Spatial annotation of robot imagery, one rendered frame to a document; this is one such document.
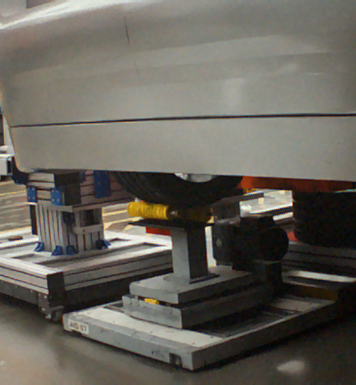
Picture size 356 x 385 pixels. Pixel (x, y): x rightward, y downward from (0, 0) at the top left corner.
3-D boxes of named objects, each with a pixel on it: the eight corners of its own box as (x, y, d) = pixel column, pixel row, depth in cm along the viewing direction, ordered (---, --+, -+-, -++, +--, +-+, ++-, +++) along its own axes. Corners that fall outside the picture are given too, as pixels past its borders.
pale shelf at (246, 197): (199, 210, 387) (199, 203, 387) (175, 207, 400) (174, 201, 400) (264, 197, 415) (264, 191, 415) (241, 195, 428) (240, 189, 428)
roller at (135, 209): (169, 222, 317) (168, 206, 317) (123, 216, 340) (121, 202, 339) (181, 219, 321) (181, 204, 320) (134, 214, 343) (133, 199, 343)
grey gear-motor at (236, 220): (279, 306, 335) (276, 222, 331) (210, 294, 367) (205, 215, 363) (309, 296, 347) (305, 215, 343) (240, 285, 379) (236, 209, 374)
